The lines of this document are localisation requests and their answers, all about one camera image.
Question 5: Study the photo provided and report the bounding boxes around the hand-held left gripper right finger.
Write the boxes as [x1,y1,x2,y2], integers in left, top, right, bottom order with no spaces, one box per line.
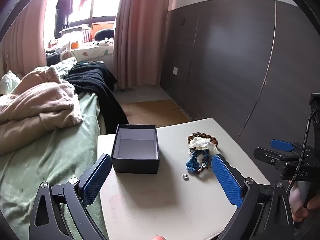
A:
[211,153,295,240]

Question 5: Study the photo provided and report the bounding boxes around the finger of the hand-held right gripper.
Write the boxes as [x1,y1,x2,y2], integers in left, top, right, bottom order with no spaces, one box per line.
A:
[253,147,297,167]
[270,139,296,153]

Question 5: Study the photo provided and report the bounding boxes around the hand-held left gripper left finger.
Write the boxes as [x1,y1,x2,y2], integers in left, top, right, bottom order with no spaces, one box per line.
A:
[29,153,113,240]

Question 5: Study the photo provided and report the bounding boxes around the flower bead bracelet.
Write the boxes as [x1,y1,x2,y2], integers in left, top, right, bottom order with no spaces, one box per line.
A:
[196,161,213,173]

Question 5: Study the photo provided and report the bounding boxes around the blue braided bracelet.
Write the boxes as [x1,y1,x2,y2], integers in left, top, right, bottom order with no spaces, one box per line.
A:
[185,149,213,173]

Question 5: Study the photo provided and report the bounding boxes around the dark blue box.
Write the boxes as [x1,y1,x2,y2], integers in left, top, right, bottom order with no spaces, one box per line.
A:
[111,124,160,174]

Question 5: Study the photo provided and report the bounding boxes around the brown beaded bracelet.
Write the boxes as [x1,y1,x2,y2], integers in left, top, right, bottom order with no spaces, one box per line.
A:
[187,133,219,147]

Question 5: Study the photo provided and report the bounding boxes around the person's right hand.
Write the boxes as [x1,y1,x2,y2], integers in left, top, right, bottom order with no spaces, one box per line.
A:
[290,181,320,223]

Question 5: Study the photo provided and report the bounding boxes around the green bed sheet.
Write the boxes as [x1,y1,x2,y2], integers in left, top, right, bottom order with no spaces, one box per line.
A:
[0,56,108,240]

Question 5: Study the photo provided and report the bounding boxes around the flattened cardboard sheet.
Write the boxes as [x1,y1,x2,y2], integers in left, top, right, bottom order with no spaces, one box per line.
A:
[126,99,193,128]

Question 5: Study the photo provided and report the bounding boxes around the pink fleece blanket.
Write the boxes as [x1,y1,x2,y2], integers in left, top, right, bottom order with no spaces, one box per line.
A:
[0,66,83,155]

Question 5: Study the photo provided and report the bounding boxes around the black knitted blanket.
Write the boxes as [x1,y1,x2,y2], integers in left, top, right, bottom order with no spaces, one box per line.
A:
[64,62,129,134]

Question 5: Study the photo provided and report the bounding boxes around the leaf print cushion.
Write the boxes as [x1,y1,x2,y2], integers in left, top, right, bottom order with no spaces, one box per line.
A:
[46,44,115,63]

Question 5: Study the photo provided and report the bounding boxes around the pale green pillow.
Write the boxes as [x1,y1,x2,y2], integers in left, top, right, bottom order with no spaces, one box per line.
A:
[0,70,22,96]

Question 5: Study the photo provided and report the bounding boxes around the dark round cushion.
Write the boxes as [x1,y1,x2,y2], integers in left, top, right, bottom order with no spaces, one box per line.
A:
[95,29,115,41]

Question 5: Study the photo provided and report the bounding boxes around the white rack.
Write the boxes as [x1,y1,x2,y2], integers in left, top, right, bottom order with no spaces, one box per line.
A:
[60,25,92,43]

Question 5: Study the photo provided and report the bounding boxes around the pink curtain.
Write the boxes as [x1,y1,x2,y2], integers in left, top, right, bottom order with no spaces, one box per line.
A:
[0,0,54,75]
[112,0,178,90]

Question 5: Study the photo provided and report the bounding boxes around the hanging dark clothes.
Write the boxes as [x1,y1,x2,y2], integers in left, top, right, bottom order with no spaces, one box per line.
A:
[55,0,75,32]

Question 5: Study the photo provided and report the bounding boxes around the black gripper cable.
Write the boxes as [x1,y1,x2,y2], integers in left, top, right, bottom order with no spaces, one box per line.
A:
[287,110,316,195]

